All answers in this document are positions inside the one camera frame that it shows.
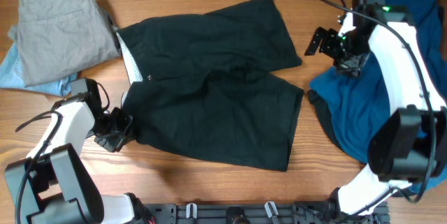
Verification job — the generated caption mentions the black shorts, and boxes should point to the black shorts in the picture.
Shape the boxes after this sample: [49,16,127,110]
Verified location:
[118,0,304,172]

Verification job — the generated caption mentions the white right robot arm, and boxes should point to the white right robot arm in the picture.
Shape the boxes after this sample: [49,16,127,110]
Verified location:
[306,5,446,221]

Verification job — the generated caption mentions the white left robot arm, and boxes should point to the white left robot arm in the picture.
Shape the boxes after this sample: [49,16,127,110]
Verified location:
[5,92,151,223]

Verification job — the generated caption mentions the blue shirt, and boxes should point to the blue shirt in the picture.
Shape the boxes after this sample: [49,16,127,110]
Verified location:
[307,0,447,193]

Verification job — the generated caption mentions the black garment under shirt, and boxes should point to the black garment under shirt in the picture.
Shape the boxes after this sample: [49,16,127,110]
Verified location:
[307,89,342,150]

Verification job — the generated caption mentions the folded grey shorts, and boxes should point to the folded grey shorts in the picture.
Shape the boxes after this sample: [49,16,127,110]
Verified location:
[8,0,120,87]

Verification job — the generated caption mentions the folded light blue jeans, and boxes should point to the folded light blue jeans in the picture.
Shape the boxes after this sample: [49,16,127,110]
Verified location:
[1,43,78,97]

